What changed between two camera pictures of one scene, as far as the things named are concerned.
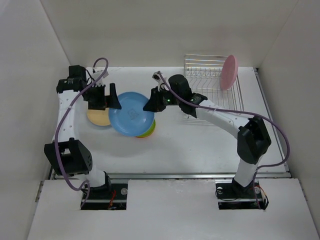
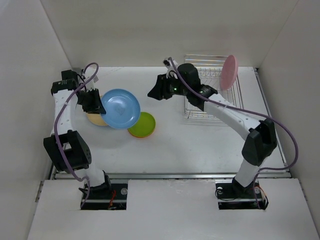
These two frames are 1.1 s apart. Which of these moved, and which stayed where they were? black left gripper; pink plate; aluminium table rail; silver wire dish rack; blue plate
Moved: blue plate; black left gripper
Stayed: aluminium table rail; silver wire dish rack; pink plate
